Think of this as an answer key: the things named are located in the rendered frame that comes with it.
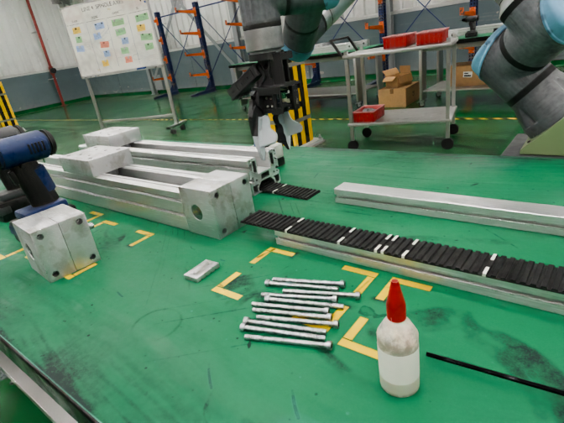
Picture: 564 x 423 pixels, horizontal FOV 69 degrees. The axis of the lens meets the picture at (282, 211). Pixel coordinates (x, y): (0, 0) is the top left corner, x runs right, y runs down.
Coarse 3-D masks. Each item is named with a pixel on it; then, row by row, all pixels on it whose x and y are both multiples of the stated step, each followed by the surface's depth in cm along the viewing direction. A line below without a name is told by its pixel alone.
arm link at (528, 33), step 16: (496, 0) 85; (512, 0) 80; (528, 0) 78; (544, 0) 76; (560, 0) 75; (512, 16) 81; (528, 16) 79; (544, 16) 76; (560, 16) 74; (512, 32) 84; (528, 32) 80; (544, 32) 78; (560, 32) 76; (512, 48) 85; (528, 48) 82; (544, 48) 81; (560, 48) 80; (528, 64) 86; (544, 64) 86
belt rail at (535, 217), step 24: (336, 192) 82; (360, 192) 78; (384, 192) 76; (408, 192) 75; (432, 192) 73; (432, 216) 71; (456, 216) 68; (480, 216) 66; (504, 216) 63; (528, 216) 61; (552, 216) 59
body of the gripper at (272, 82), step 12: (252, 60) 79; (264, 60) 80; (276, 60) 78; (264, 72) 81; (276, 72) 79; (288, 72) 79; (264, 84) 82; (276, 84) 80; (288, 84) 80; (300, 84) 83; (252, 96) 83; (264, 96) 82; (276, 96) 80; (288, 96) 83; (300, 96) 84; (264, 108) 84; (276, 108) 80; (288, 108) 82
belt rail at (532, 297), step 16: (288, 240) 68; (304, 240) 66; (336, 256) 63; (352, 256) 61; (368, 256) 59; (384, 256) 57; (400, 272) 56; (416, 272) 55; (432, 272) 54; (448, 272) 52; (464, 288) 51; (480, 288) 50; (496, 288) 49; (512, 288) 47; (528, 288) 46; (528, 304) 47; (544, 304) 46; (560, 304) 45
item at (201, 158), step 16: (144, 144) 127; (160, 144) 122; (176, 144) 117; (192, 144) 114; (208, 144) 111; (144, 160) 117; (160, 160) 112; (176, 160) 109; (192, 160) 103; (208, 160) 99; (224, 160) 95; (240, 160) 92; (256, 160) 99; (272, 160) 98; (256, 176) 93; (272, 176) 98; (256, 192) 95
